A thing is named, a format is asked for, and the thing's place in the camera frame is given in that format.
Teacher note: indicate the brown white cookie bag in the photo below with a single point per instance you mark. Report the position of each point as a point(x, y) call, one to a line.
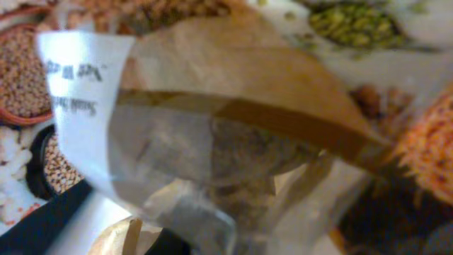
point(223, 121)

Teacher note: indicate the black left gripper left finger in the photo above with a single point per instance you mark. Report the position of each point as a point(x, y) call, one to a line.
point(35, 234)

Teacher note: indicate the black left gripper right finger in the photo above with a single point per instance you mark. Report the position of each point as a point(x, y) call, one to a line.
point(396, 218)

